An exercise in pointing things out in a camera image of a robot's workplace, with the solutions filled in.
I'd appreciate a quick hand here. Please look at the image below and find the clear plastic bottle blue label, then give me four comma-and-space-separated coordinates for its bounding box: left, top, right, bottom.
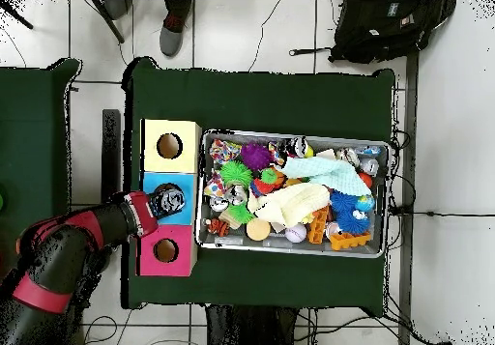
152, 187, 187, 217

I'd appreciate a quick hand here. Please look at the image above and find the orange striped tiger plush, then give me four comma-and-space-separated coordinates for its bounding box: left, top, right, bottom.
206, 218, 232, 238

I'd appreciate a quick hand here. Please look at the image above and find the wooden box with three holes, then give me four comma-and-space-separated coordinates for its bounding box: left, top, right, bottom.
135, 118, 203, 276

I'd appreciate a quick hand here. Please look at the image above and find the clear mesh bin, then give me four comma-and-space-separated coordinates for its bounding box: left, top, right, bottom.
194, 129, 391, 260

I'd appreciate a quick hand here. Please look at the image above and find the black standing panel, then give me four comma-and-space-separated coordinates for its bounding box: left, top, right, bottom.
101, 108, 122, 203

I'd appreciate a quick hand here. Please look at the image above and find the green spiky rubber ball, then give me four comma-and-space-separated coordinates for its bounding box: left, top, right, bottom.
218, 161, 253, 188

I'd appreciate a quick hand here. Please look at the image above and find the purple spiky rubber ball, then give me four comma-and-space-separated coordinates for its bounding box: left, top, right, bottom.
240, 142, 272, 170

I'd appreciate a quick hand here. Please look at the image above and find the dark green table cloth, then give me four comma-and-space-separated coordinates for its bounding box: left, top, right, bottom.
0, 58, 84, 276
121, 56, 396, 317

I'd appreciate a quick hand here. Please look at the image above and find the cream cloth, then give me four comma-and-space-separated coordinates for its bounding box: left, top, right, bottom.
247, 182, 332, 228

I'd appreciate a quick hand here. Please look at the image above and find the crushed black can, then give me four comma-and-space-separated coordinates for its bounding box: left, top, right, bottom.
287, 136, 310, 158

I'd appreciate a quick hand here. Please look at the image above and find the person's foot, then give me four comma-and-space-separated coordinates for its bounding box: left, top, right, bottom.
159, 0, 193, 57
103, 0, 133, 21

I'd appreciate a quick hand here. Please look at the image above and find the black tripod leg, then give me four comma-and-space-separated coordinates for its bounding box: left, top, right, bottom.
0, 0, 34, 30
90, 0, 126, 44

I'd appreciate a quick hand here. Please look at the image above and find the mint green cloth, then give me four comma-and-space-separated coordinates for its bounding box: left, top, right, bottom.
282, 156, 373, 197

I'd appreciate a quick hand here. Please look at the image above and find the blue fuzzy toy with eyes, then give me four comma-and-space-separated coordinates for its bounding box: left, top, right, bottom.
330, 189, 372, 235

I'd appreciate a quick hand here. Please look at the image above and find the black backpack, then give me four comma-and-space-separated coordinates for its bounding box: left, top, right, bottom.
328, 0, 457, 65

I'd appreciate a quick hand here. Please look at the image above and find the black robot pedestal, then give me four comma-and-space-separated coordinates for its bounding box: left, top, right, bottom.
204, 303, 299, 345

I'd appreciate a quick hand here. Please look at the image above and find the black floor cable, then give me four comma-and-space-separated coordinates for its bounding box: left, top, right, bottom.
388, 205, 495, 219

